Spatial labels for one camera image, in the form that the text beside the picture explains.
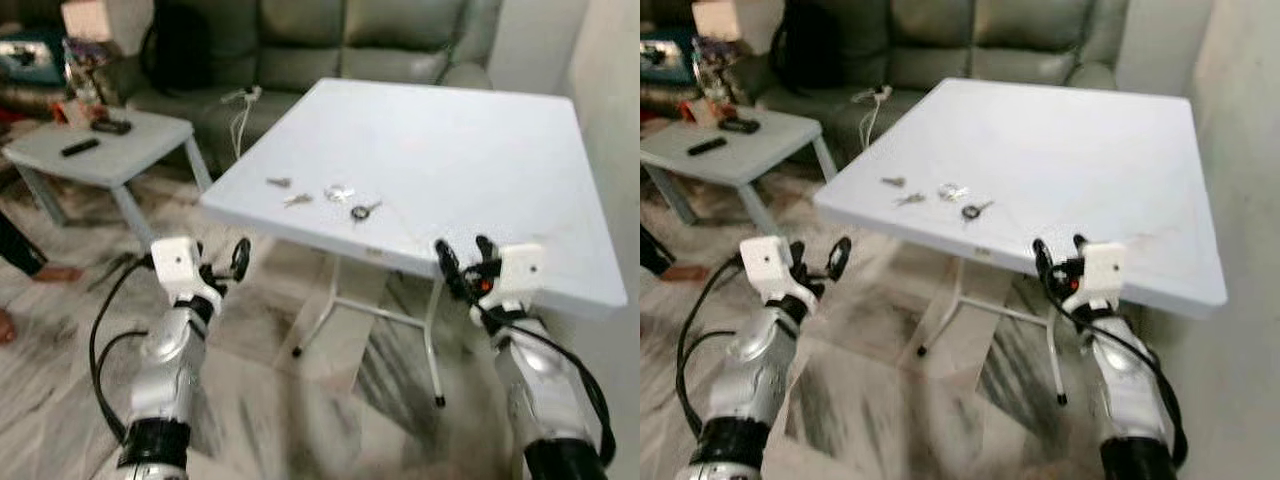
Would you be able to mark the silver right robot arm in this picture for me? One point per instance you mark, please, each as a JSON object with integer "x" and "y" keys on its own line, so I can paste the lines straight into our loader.
{"x": 1125, "y": 390}
{"x": 545, "y": 390}

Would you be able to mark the small silver key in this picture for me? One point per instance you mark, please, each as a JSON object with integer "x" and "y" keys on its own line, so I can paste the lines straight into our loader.
{"x": 893, "y": 181}
{"x": 279, "y": 182}

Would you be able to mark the clear plastic key tag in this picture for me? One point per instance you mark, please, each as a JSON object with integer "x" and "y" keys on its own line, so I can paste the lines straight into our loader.
{"x": 340, "y": 193}
{"x": 954, "y": 192}

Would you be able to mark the small grey side table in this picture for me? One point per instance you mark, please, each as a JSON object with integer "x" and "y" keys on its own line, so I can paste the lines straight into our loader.
{"x": 750, "y": 148}
{"x": 110, "y": 150}

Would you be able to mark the black remote control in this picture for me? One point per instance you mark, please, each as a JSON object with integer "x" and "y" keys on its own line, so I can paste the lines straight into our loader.
{"x": 707, "y": 146}
{"x": 81, "y": 147}

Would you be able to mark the black flat case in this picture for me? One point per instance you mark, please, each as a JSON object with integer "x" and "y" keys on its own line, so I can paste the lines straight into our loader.
{"x": 740, "y": 125}
{"x": 111, "y": 126}

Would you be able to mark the person's leg and foot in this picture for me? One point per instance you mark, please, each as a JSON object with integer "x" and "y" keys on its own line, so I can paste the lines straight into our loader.
{"x": 655, "y": 255}
{"x": 20, "y": 255}

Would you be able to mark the colourful printed package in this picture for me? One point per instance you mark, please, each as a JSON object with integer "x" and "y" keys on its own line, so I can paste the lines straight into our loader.
{"x": 718, "y": 68}
{"x": 88, "y": 70}

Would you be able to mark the black bag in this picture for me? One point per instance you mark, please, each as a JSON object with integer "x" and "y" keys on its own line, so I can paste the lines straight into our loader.
{"x": 808, "y": 48}
{"x": 178, "y": 50}

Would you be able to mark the grey green sofa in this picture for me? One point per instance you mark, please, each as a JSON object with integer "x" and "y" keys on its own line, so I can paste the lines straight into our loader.
{"x": 960, "y": 55}
{"x": 330, "y": 60}

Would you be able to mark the teal printed cushion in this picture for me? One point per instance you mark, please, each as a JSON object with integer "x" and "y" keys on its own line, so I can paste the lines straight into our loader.
{"x": 30, "y": 58}
{"x": 665, "y": 55}

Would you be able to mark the pale cardboard box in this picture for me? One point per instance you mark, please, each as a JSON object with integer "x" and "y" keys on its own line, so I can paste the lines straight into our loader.
{"x": 730, "y": 20}

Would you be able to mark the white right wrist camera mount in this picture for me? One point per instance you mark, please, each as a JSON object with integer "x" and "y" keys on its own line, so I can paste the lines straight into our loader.
{"x": 515, "y": 272}
{"x": 1100, "y": 268}

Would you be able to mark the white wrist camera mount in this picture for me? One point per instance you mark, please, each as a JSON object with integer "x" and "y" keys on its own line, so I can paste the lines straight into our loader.
{"x": 765, "y": 260}
{"x": 515, "y": 272}
{"x": 175, "y": 262}
{"x": 1100, "y": 268}

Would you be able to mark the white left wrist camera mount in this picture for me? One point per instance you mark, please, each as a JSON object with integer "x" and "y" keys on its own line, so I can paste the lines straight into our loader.
{"x": 765, "y": 260}
{"x": 175, "y": 262}

